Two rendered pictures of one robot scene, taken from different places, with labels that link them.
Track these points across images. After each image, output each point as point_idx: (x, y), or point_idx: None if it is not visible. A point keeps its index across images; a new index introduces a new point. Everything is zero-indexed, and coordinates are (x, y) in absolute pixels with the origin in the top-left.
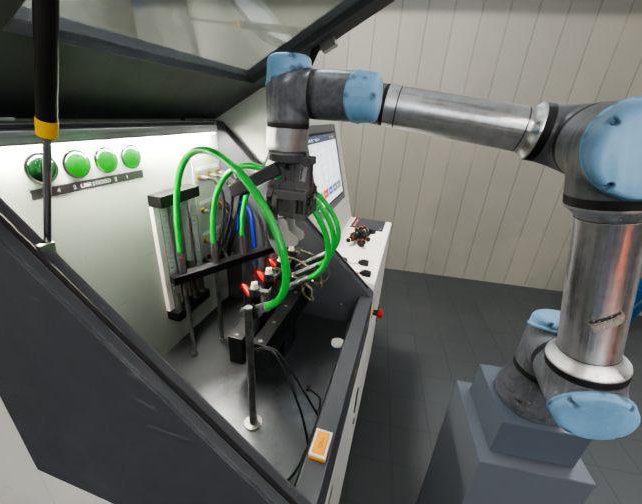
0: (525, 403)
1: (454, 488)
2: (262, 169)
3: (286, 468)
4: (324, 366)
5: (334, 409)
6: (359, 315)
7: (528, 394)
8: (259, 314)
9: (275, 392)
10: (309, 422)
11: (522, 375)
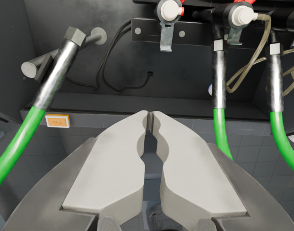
0: (152, 217)
1: (146, 143)
2: None
3: (77, 76)
4: (181, 82)
5: (94, 123)
6: (229, 127)
7: (153, 223)
8: (197, 1)
9: (137, 43)
10: (117, 83)
11: (160, 230)
